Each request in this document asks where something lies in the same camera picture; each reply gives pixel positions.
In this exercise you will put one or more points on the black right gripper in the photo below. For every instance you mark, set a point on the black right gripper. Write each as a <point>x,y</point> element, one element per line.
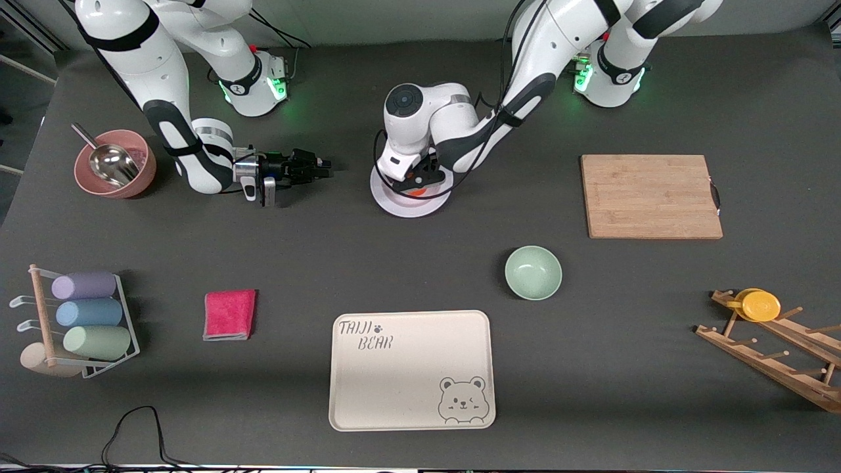
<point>279,165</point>

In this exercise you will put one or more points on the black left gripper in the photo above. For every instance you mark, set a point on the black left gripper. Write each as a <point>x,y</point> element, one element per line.
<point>430,172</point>

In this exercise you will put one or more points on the orange fruit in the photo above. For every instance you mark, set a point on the orange fruit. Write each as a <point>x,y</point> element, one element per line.
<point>416,192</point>

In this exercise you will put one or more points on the white round plate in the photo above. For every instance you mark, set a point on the white round plate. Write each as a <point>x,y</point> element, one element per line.
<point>407,207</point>

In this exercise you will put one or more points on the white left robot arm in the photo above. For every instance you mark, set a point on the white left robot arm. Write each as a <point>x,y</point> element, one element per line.
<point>558,39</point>

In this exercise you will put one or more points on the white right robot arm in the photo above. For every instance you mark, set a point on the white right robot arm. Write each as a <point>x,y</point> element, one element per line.
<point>144,66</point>

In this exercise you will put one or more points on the light green bowl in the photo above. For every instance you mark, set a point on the light green bowl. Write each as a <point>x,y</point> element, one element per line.
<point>533,272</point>

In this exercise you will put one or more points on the pink folded cloth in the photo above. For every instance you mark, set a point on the pink folded cloth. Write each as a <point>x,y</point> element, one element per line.
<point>228,314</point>

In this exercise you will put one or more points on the pink bowl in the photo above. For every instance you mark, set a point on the pink bowl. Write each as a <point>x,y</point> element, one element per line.
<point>141,180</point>

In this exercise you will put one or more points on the cream tray with bear print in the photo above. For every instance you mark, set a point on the cream tray with bear print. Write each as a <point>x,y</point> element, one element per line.
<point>407,374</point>

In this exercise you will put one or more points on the metal scoop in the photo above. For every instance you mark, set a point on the metal scoop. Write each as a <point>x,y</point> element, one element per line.
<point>112,164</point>

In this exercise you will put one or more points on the wooden cutting board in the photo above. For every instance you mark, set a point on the wooden cutting board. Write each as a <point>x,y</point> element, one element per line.
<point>650,197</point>

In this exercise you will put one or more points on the purple cup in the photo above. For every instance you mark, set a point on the purple cup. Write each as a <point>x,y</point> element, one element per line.
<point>85,286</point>

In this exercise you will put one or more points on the blue cup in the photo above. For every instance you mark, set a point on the blue cup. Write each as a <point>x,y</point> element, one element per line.
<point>89,313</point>

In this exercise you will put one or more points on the pale green cup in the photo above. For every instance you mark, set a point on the pale green cup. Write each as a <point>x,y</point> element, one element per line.
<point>98,342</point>

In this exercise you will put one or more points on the beige cup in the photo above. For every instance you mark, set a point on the beige cup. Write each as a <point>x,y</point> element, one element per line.
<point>33,360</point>

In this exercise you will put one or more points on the yellow cup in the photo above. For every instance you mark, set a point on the yellow cup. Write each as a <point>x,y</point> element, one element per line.
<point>761,306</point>

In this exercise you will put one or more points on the wooden peg drying rack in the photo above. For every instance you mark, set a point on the wooden peg drying rack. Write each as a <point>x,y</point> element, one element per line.
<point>755,361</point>

